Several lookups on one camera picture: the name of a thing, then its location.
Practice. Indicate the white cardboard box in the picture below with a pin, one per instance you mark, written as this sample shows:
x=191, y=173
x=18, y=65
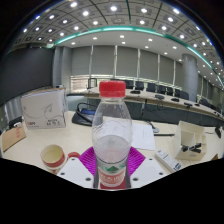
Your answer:
x=43, y=110

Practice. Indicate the cream open cardboard box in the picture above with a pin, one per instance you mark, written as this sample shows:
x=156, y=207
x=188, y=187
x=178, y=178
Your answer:
x=191, y=133

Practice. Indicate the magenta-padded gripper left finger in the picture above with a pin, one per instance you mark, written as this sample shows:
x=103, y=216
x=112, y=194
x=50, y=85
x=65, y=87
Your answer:
x=86, y=161

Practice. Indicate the black clip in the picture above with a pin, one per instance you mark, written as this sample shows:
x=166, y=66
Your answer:
x=191, y=148

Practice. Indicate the row of black office chairs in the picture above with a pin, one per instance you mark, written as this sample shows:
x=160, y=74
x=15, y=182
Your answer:
x=150, y=87

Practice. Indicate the white paper sheets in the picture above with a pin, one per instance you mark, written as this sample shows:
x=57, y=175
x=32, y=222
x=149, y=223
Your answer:
x=143, y=136

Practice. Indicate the long curved conference desk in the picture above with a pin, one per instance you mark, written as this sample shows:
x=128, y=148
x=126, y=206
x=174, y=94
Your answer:
x=146, y=96

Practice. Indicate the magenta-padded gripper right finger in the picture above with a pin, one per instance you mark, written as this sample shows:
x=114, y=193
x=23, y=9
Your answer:
x=137, y=161

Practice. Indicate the small black desk device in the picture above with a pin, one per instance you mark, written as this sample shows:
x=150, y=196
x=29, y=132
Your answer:
x=218, y=131

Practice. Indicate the brown envelope with red print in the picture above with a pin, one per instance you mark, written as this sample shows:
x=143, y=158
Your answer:
x=13, y=137

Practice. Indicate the red and cream patterned mug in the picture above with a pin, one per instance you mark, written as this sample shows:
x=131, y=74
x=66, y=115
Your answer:
x=53, y=156

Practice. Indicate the clear red-capped water bottle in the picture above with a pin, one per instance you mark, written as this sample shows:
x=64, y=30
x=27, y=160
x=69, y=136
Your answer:
x=112, y=146

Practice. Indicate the white remote control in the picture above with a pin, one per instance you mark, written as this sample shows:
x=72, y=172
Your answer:
x=168, y=160

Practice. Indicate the round ceiling lights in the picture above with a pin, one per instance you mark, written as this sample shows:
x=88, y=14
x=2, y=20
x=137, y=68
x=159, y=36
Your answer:
x=113, y=8

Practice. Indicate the black power adapter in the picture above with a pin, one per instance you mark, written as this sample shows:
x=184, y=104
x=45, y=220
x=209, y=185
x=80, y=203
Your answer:
x=15, y=122

